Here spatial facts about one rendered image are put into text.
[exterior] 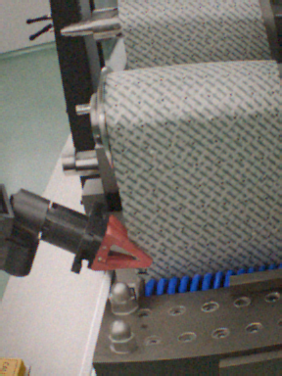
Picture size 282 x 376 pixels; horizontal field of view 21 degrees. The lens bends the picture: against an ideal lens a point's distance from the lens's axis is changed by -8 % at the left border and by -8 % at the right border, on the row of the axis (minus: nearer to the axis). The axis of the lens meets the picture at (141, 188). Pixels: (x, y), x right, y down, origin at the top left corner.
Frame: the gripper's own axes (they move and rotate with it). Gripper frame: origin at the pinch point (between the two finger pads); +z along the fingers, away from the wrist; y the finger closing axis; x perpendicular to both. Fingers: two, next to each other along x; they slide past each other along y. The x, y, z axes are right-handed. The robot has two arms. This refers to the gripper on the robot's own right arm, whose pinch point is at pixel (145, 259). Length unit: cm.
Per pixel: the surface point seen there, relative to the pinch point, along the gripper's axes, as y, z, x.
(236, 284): 6.3, 11.7, 4.8
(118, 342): 17.9, -0.8, -2.3
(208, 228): 0.3, 5.7, 7.9
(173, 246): 0.2, 2.6, 3.7
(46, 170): -275, -30, -140
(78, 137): -33.0, -14.8, -2.2
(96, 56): -45.1, -18.1, 9.3
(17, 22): -556, -128, -155
